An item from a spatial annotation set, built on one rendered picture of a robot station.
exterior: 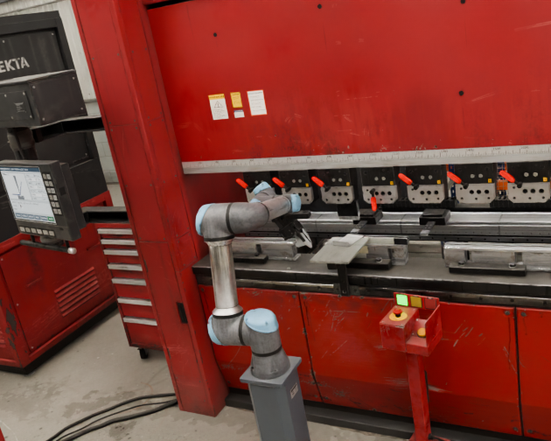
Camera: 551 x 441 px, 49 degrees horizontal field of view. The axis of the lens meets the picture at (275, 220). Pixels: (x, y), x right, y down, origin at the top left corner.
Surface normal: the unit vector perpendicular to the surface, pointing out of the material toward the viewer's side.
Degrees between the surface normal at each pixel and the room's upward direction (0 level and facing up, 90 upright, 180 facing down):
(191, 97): 90
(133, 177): 90
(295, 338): 90
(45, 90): 90
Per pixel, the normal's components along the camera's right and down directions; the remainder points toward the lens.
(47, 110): 0.79, 0.07
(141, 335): -0.46, 0.36
